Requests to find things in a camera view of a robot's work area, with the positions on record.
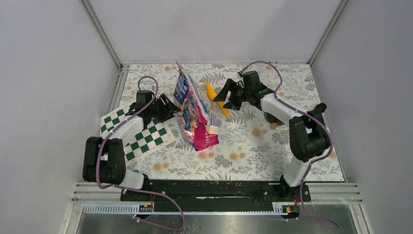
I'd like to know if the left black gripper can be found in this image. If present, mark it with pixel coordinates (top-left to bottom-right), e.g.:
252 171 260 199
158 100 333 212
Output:
148 94 181 122

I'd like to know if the black pet bowl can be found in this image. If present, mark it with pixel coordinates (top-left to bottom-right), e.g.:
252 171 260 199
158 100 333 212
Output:
264 112 283 126

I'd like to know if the green white chessboard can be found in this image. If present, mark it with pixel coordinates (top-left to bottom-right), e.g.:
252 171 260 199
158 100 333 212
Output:
99 106 175 165

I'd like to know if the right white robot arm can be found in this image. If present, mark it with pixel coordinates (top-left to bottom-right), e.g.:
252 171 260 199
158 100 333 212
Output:
213 71 331 201

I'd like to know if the yellow plastic scoop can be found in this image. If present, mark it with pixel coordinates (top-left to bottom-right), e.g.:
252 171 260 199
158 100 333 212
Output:
206 82 230 117

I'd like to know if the floral table mat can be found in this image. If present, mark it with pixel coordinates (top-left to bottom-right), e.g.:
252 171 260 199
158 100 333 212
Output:
119 64 345 182

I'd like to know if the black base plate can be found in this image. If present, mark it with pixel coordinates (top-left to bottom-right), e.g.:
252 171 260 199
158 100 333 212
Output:
120 179 311 213

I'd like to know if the pink blue pet food bag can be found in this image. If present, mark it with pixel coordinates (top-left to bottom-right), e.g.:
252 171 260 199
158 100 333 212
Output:
173 63 219 151

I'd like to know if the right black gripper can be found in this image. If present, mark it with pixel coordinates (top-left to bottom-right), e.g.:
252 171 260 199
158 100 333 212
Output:
213 78 252 111

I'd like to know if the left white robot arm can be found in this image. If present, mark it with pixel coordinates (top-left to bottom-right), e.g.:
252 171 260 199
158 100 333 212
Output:
82 90 180 200

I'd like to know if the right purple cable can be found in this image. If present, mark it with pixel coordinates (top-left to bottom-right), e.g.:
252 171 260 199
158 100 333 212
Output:
240 60 339 231

